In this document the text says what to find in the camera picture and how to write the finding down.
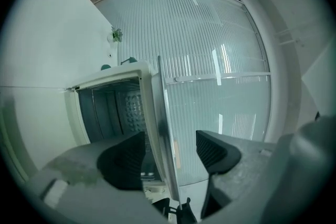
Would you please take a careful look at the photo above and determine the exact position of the striped frosted glass partition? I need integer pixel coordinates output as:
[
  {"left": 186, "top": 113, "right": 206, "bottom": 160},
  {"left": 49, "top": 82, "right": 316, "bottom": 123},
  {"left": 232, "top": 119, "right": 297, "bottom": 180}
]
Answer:
[{"left": 93, "top": 0, "right": 272, "bottom": 187}]

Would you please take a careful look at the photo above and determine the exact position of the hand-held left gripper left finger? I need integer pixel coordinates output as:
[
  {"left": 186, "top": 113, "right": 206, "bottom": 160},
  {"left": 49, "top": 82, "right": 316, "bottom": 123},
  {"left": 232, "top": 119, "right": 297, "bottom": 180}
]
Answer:
[{"left": 31, "top": 131, "right": 169, "bottom": 224}]

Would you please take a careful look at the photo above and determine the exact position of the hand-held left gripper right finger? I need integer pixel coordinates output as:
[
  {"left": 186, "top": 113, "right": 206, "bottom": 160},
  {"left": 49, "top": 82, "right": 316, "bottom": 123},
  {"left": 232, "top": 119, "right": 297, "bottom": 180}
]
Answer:
[{"left": 195, "top": 130, "right": 277, "bottom": 220}]

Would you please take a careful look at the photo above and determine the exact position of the cream toaster oven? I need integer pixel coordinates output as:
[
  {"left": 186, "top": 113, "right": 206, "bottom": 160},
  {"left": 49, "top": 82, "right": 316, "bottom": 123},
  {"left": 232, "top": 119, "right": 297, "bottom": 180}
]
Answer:
[{"left": 64, "top": 56, "right": 183, "bottom": 212}]

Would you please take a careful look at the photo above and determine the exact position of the glass toaster oven door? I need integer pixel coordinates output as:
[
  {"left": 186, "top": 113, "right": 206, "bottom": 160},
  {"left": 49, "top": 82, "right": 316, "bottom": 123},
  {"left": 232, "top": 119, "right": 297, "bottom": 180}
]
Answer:
[{"left": 150, "top": 56, "right": 183, "bottom": 212}]

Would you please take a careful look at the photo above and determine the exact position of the small potted green plant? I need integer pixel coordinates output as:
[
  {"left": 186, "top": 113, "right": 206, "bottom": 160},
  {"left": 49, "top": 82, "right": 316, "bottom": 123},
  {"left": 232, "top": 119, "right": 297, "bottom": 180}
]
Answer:
[{"left": 107, "top": 26, "right": 124, "bottom": 44}]

